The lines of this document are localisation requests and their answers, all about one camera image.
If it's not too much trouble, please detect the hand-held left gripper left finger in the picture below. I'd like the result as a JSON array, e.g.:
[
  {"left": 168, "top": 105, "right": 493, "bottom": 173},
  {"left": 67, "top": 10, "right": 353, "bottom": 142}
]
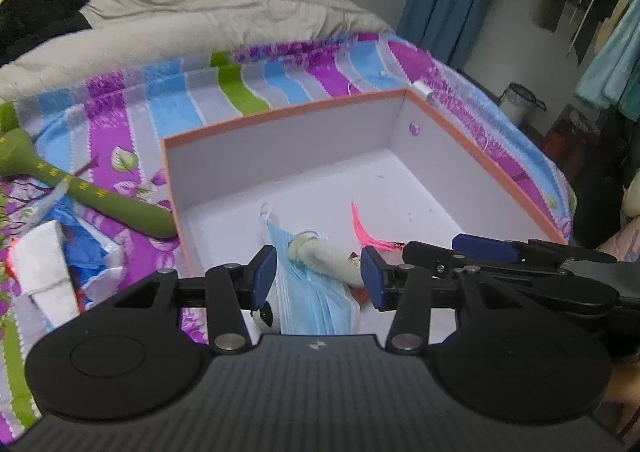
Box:
[{"left": 107, "top": 244, "right": 279, "bottom": 356}]

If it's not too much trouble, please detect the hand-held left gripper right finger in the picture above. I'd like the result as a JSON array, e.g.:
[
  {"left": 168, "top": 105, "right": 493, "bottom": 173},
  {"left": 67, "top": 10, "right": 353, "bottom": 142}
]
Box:
[{"left": 360, "top": 245, "right": 532, "bottom": 354}]

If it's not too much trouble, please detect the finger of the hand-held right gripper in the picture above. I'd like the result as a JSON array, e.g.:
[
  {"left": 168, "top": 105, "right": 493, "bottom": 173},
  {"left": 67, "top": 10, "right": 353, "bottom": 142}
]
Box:
[
  {"left": 451, "top": 233, "right": 619, "bottom": 265},
  {"left": 402, "top": 241, "right": 574, "bottom": 283}
]

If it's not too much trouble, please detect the blue face mask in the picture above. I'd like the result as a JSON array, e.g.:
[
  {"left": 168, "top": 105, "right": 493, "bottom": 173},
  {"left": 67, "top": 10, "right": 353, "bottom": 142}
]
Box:
[{"left": 260, "top": 204, "right": 364, "bottom": 337}]

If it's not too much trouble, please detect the cream fabric roll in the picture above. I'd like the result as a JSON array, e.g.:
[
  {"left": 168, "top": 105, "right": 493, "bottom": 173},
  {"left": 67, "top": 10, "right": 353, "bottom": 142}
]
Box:
[{"left": 287, "top": 231, "right": 364, "bottom": 289}]

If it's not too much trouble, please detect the orange-edged cardboard box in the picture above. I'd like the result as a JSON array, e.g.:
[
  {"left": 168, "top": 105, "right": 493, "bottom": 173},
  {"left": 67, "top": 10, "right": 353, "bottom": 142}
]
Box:
[{"left": 161, "top": 88, "right": 569, "bottom": 337}]

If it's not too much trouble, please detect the blue plastic bag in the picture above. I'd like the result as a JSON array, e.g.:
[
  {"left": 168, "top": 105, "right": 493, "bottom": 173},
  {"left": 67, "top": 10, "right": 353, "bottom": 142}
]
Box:
[{"left": 30, "top": 182, "right": 127, "bottom": 313}]

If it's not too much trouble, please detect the white tissue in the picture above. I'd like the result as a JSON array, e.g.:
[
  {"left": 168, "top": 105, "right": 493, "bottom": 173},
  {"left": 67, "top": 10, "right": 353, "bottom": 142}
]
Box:
[{"left": 10, "top": 222, "right": 82, "bottom": 329}]

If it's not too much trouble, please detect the person's right forearm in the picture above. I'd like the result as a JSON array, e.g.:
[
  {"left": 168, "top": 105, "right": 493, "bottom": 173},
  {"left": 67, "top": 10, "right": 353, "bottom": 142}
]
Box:
[{"left": 597, "top": 362, "right": 640, "bottom": 441}]

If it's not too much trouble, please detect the panda plush toy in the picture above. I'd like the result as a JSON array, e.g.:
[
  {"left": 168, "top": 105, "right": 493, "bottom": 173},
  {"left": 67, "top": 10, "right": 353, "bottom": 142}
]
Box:
[{"left": 250, "top": 299, "right": 282, "bottom": 333}]

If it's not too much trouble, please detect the pink feather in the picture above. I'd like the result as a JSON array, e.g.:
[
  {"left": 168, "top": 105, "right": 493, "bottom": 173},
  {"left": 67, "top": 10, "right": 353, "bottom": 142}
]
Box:
[{"left": 350, "top": 201, "right": 407, "bottom": 253}]

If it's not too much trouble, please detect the red stool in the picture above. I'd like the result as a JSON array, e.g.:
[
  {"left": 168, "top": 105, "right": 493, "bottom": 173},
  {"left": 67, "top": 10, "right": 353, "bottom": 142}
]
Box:
[{"left": 542, "top": 104, "right": 602, "bottom": 169}]

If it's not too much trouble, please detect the white trash bin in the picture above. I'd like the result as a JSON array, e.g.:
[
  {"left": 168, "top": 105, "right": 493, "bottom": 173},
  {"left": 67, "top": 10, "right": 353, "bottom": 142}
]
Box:
[{"left": 497, "top": 82, "right": 549, "bottom": 129}]

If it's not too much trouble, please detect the green massage stick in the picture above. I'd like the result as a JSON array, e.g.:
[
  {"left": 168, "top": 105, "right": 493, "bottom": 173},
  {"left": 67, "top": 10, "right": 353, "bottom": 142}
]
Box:
[{"left": 0, "top": 128, "right": 179, "bottom": 239}]

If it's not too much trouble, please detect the striped floral bed sheet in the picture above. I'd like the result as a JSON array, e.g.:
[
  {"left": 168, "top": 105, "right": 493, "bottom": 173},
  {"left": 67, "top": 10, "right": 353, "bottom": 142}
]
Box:
[{"left": 0, "top": 32, "right": 577, "bottom": 443}]

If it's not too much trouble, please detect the grey quilt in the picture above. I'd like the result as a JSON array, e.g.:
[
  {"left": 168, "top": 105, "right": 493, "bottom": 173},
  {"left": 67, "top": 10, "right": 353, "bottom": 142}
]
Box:
[{"left": 0, "top": 0, "right": 397, "bottom": 103}]

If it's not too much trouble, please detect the black clothing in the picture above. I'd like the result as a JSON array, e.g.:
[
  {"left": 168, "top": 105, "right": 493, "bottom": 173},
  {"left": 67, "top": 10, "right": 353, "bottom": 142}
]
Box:
[{"left": 0, "top": 0, "right": 94, "bottom": 65}]

